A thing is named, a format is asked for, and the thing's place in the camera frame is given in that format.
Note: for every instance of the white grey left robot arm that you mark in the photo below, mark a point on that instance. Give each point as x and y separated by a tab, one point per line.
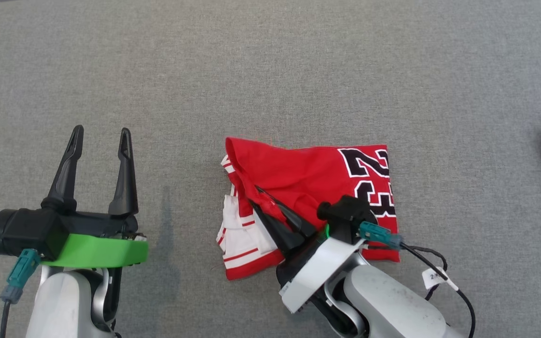
64	305

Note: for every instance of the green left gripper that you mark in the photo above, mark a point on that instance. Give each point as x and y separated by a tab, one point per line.
96	251

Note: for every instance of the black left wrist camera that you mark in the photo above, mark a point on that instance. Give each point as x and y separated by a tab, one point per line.
21	232

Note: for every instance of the red basketball jersey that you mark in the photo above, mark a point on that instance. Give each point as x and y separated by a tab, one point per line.
308	173

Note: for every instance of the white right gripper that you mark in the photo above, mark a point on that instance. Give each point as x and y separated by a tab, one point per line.
317	270

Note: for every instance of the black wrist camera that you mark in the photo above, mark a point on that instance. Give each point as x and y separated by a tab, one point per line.
21	232
348	216

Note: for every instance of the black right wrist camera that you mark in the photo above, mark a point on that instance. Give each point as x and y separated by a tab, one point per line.
348	216

